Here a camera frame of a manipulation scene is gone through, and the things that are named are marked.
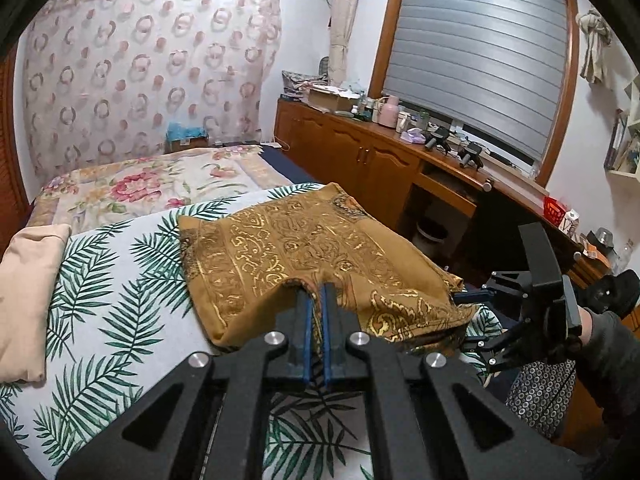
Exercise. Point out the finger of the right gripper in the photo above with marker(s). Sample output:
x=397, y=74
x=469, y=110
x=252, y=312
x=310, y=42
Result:
x=477, y=296
x=493, y=352

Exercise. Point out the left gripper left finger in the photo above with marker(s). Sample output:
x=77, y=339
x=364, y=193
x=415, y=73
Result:
x=296, y=324

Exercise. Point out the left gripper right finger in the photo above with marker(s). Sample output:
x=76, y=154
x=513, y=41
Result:
x=339, y=366

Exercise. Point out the gold patterned brown garment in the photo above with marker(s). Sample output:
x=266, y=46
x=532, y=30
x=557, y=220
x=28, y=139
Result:
x=244, y=269

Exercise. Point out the person's right hand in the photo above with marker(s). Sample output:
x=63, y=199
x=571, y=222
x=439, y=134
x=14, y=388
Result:
x=587, y=320

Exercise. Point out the wooden side cabinet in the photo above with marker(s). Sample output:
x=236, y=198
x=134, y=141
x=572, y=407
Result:
x=400, y=184

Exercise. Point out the red small basket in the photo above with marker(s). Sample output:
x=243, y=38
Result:
x=554, y=211

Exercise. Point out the navy blue mattress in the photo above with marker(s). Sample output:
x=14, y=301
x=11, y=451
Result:
x=283, y=165

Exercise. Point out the palm leaf bed sheet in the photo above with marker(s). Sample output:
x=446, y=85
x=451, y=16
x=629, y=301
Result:
x=120, y=319

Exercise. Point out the purple small container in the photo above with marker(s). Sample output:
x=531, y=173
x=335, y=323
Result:
x=413, y=136

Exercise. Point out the pink thermos jug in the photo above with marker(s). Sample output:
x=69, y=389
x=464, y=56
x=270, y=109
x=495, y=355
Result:
x=388, y=110

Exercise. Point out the floral bed quilt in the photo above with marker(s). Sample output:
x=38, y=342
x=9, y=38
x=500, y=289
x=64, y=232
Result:
x=97, y=196

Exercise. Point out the cardboard box on cabinet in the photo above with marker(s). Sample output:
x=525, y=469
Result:
x=331, y=101

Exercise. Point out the blue item on box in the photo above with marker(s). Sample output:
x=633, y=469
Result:
x=180, y=138

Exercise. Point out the patterned cushion on cabinet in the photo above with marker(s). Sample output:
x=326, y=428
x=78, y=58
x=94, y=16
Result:
x=295, y=83

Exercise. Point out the grey window blind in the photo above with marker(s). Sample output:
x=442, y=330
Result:
x=495, y=65

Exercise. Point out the beige folded cloth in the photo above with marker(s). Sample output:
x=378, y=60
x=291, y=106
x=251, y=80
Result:
x=29, y=268

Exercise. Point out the cream tied window curtain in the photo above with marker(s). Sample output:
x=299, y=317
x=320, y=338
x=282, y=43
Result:
x=342, y=19

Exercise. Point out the circle patterned wall curtain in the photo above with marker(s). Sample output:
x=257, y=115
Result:
x=105, y=79

